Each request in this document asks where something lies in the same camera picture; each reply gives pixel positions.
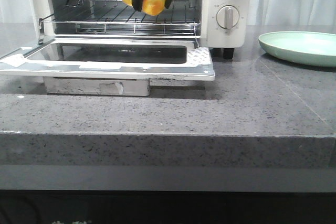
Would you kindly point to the lower beige timer knob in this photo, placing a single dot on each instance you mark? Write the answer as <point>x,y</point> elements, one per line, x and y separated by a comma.
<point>227,17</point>

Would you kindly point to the white Toshiba toaster oven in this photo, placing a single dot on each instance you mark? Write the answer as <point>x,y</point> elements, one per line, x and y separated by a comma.
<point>228,37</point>

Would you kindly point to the light green plate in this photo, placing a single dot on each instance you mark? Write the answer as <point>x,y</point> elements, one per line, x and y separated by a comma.
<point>302,47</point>

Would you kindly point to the metal wire oven rack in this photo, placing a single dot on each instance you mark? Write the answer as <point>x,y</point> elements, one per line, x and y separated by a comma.
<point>115,17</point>

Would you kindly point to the white oven glass door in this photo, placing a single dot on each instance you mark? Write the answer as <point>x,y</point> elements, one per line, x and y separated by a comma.
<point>104,65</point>

